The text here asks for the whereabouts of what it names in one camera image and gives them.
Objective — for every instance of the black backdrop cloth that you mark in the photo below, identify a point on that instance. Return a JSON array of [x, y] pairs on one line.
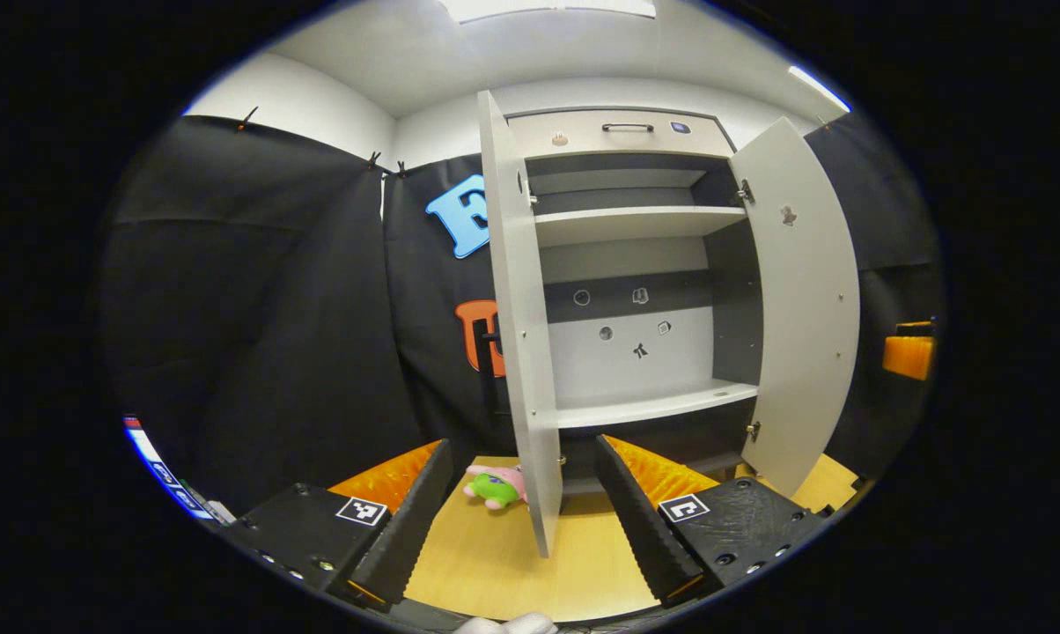
[[275, 308]]

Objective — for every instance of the green pink plush toy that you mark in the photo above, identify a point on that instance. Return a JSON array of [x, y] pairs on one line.
[[495, 489]]

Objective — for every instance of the grey shoe cabinet door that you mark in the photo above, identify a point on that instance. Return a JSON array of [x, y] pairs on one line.
[[803, 335], [517, 352]]

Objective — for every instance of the row of black cloth clips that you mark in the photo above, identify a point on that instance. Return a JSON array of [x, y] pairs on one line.
[[373, 161]]

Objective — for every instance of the grey double-door shoe cabinet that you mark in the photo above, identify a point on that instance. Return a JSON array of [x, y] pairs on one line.
[[671, 370]]

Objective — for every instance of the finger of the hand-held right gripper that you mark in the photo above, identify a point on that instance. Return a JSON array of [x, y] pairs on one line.
[[909, 357]]

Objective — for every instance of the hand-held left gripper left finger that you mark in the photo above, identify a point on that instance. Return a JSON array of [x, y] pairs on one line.
[[402, 528]]

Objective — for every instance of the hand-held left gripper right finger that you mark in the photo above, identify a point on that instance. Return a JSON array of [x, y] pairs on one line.
[[649, 528]]

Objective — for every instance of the grey cabinet drawer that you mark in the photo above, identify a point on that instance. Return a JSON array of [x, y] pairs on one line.
[[600, 145]]

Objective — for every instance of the white blue printed strip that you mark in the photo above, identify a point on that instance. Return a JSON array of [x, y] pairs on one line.
[[165, 475]]

